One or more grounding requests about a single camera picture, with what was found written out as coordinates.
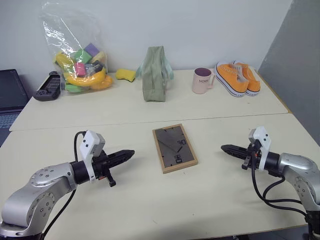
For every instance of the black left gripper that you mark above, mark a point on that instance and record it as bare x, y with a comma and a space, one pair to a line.
102, 165

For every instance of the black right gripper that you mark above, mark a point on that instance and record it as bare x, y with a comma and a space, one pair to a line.
253, 156

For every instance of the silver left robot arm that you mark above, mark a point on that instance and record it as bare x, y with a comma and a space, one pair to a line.
47, 185

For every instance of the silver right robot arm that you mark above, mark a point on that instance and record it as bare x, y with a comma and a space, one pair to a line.
297, 167

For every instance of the wooden framed clock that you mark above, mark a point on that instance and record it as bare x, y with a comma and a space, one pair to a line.
174, 148

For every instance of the orange canvas shoe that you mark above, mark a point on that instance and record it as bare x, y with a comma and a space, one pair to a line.
252, 81
231, 78

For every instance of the pink mug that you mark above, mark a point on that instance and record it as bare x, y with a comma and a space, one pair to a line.
200, 82

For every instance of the yellow sponge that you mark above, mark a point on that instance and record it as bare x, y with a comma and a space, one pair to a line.
125, 74

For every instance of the flat green foam block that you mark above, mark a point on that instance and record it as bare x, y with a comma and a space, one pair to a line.
73, 88

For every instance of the long yellow toy banana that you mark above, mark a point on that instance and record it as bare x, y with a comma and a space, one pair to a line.
85, 80

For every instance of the green fabric bag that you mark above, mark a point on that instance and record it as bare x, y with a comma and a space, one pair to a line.
152, 75

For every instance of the pink foam block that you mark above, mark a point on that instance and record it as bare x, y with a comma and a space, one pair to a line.
80, 69

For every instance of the black game controller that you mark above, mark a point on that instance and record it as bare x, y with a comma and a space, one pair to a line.
48, 87

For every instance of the pale yellow foam block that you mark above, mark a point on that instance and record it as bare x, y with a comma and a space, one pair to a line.
99, 58

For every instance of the purple foam block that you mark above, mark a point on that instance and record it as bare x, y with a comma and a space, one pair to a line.
92, 49

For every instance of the short yellow toy banana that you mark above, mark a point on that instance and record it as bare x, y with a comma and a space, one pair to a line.
63, 59

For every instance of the dark laptop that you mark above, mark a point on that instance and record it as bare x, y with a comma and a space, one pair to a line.
11, 88

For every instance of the clear plastic bag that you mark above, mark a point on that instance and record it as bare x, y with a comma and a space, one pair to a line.
62, 37

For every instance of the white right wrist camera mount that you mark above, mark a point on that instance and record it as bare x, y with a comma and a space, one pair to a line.
263, 136

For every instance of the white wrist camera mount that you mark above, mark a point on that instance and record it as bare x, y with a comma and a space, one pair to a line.
263, 136
90, 143

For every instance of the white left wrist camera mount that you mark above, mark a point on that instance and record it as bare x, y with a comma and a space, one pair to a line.
90, 143

